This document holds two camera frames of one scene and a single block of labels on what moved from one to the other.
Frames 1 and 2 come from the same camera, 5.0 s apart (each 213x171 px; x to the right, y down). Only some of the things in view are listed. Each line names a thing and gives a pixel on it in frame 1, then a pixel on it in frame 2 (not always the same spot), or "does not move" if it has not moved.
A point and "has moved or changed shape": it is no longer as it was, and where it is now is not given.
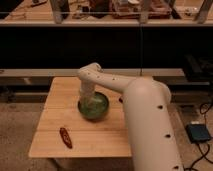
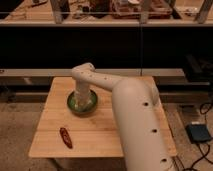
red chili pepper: [66, 137] does not move
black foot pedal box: [198, 133] does not move
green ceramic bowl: [94, 107] has moved or changed shape
